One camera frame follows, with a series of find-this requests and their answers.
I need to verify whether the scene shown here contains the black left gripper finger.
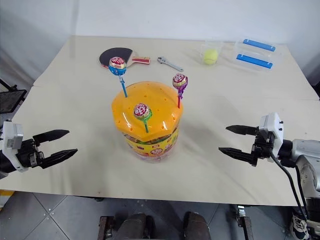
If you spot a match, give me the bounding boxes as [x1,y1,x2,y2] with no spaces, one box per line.
[32,129,71,148]
[39,148,79,170]

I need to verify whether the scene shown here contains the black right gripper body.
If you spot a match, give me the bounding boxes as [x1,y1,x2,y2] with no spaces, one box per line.
[250,127,275,168]

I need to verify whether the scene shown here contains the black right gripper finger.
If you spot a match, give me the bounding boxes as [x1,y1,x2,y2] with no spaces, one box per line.
[225,124,259,137]
[218,146,254,165]

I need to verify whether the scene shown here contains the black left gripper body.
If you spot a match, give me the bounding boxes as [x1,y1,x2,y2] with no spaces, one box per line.
[15,138,46,168]

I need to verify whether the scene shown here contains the purple wrapped lollipop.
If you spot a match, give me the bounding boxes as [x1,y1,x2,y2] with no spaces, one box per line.
[171,72,189,109]

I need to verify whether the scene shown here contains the green wrapped lollipop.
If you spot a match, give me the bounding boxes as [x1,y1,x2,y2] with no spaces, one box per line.
[132,102,153,134]

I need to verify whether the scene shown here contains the blue wrapped lollipop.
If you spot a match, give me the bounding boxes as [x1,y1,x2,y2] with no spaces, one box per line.
[108,56,129,98]

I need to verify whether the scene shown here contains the lollipop jar with orange lid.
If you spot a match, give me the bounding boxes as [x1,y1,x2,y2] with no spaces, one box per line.
[110,80,185,164]

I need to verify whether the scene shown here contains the black metal stand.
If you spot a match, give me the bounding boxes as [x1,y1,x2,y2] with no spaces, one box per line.
[0,78,28,117]

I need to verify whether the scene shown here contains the clear box with blue latch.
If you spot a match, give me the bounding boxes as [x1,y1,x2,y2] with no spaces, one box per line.
[224,50,276,74]
[234,37,279,55]

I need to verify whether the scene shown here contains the yellow tennis ball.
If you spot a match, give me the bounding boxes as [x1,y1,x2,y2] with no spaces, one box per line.
[202,48,219,66]

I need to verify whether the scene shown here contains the dark rounded shape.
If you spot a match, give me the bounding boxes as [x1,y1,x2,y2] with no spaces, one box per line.
[115,212,154,240]
[182,211,213,240]

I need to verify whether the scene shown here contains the white and black sneaker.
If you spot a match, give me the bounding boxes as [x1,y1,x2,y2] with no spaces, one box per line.
[290,207,311,240]

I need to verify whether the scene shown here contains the black table tennis paddle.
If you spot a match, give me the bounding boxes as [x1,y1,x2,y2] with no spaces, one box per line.
[98,46,152,69]

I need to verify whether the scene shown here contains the silver adjustable wrench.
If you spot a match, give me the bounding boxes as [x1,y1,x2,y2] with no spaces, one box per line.
[156,56,184,72]

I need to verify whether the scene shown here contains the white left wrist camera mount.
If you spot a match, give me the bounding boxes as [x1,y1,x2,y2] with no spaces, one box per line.
[1,120,30,174]

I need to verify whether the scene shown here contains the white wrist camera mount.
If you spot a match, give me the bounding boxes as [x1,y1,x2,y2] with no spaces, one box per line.
[1,120,30,174]
[258,112,285,164]

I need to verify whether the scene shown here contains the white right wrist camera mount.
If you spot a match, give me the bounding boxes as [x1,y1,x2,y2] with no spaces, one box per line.
[258,112,285,164]

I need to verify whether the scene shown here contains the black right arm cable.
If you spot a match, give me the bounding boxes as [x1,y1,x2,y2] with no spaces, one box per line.
[269,149,311,226]

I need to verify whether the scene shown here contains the rusty metal bracket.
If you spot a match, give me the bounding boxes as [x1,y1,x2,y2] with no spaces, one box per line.
[97,215,115,240]
[235,204,255,240]

